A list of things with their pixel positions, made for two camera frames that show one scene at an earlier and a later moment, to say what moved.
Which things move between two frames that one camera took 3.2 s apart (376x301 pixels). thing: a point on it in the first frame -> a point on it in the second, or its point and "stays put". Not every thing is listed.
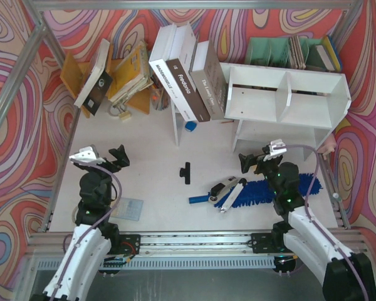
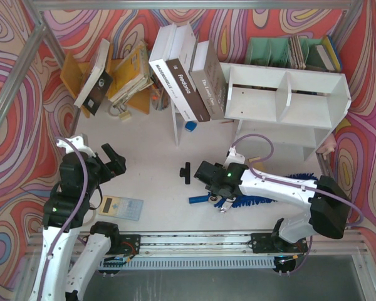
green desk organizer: x=275 y=52 stays put
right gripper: x=252 y=162 -> x=201 y=172
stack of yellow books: x=131 y=74 stays put
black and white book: x=98 y=83 stays put
